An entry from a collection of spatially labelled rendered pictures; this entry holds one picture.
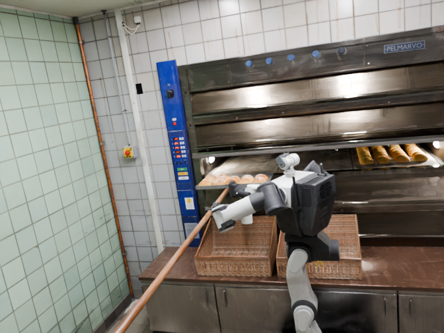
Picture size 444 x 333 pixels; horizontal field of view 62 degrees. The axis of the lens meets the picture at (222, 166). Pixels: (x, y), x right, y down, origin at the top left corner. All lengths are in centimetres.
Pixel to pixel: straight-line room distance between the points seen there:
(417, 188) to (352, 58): 103
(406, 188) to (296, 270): 119
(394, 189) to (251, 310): 135
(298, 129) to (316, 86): 33
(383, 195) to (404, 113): 60
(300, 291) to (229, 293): 72
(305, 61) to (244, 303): 178
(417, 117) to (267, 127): 103
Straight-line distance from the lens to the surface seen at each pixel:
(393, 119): 285
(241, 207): 185
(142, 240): 356
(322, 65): 281
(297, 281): 220
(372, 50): 282
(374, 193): 296
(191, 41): 299
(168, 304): 306
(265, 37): 285
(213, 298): 287
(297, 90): 282
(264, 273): 272
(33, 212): 285
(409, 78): 284
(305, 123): 284
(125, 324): 140
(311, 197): 188
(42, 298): 299
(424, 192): 300
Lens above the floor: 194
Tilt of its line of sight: 13 degrees down
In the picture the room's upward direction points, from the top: 8 degrees counter-clockwise
